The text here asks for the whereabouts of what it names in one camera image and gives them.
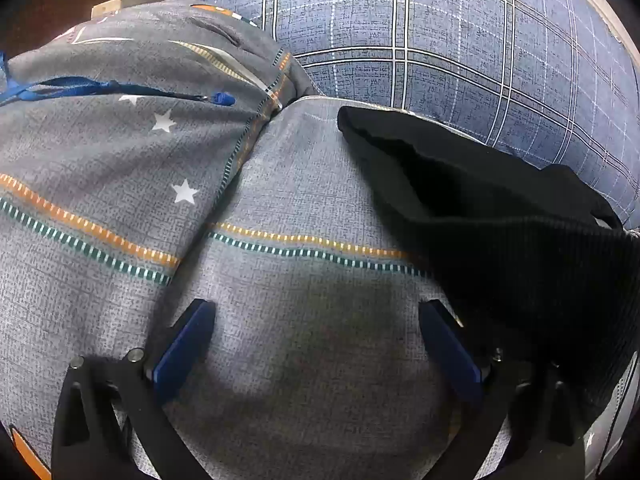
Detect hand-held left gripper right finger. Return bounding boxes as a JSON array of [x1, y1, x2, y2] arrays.
[[418, 299, 591, 480]]

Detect grey star-print bed sheet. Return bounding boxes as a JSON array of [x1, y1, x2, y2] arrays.
[[125, 95, 640, 480]]

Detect blue plaid pillow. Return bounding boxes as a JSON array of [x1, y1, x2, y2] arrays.
[[197, 0, 640, 228]]

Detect grey star-print pillow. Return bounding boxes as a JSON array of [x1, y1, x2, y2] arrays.
[[0, 2, 321, 480]]

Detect black pants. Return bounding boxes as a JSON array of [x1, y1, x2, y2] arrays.
[[337, 105, 640, 426]]

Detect blue lanyard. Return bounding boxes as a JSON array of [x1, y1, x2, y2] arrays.
[[0, 50, 235, 108]]

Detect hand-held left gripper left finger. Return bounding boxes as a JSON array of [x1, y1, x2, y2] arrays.
[[51, 298, 217, 480]]

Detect wooden bed rail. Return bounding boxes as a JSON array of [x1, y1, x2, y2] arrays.
[[91, 0, 173, 18]]

